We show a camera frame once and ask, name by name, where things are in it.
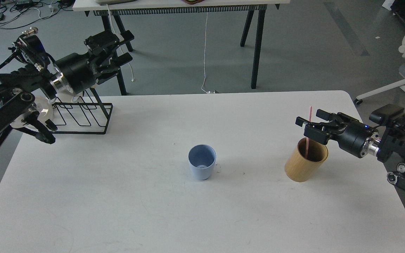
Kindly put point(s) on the bamboo wooden cup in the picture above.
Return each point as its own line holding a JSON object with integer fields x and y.
{"x": 297, "y": 168}

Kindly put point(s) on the white plastic container behind rack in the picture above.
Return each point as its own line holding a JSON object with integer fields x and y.
{"x": 78, "y": 98}

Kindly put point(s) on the white background table black legs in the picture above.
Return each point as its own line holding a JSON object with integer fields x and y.
{"x": 112, "y": 12}

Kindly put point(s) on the blue plastic cup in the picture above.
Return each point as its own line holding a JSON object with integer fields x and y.
{"x": 201, "y": 159}

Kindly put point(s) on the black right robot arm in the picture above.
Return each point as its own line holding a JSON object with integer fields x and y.
{"x": 392, "y": 141}

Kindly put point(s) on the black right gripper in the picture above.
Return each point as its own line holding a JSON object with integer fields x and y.
{"x": 348, "y": 132}

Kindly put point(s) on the black wire dish rack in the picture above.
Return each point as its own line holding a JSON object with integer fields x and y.
{"x": 91, "y": 117}

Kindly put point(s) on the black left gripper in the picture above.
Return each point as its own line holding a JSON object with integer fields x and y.
{"x": 73, "y": 72}

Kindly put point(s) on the pink chopstick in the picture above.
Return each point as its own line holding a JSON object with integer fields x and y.
{"x": 308, "y": 139}

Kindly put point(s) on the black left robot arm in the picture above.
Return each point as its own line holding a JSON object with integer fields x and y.
{"x": 30, "y": 67}

